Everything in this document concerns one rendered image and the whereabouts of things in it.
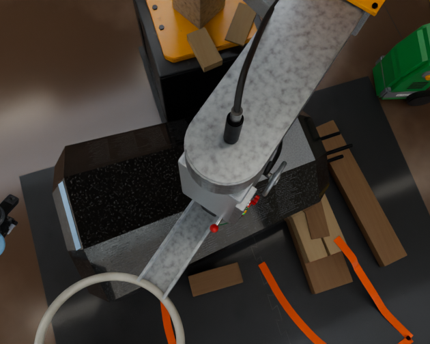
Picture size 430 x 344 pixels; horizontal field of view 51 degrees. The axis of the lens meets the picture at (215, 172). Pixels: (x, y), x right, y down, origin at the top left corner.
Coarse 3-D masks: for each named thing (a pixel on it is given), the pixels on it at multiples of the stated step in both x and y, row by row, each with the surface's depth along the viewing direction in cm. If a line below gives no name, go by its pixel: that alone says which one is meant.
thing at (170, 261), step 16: (192, 208) 172; (176, 224) 166; (192, 224) 170; (208, 224) 171; (176, 240) 168; (192, 240) 169; (160, 256) 166; (176, 256) 167; (192, 256) 163; (144, 272) 160; (160, 272) 165; (176, 272) 165; (160, 288) 163
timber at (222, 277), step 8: (232, 264) 260; (200, 272) 258; (208, 272) 258; (216, 272) 258; (224, 272) 258; (232, 272) 258; (240, 272) 259; (192, 280) 256; (200, 280) 257; (208, 280) 257; (216, 280) 257; (224, 280) 257; (232, 280) 257; (240, 280) 257; (192, 288) 255; (200, 288) 255; (208, 288) 256; (216, 288) 256
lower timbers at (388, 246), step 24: (336, 144) 285; (336, 168) 281; (360, 192) 278; (360, 216) 274; (384, 216) 275; (384, 240) 271; (312, 264) 264; (336, 264) 265; (384, 264) 267; (312, 288) 263
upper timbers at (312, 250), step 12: (324, 204) 263; (300, 216) 261; (300, 228) 259; (336, 228) 260; (300, 240) 259; (312, 240) 258; (324, 240) 258; (312, 252) 256; (324, 252) 256; (336, 252) 257
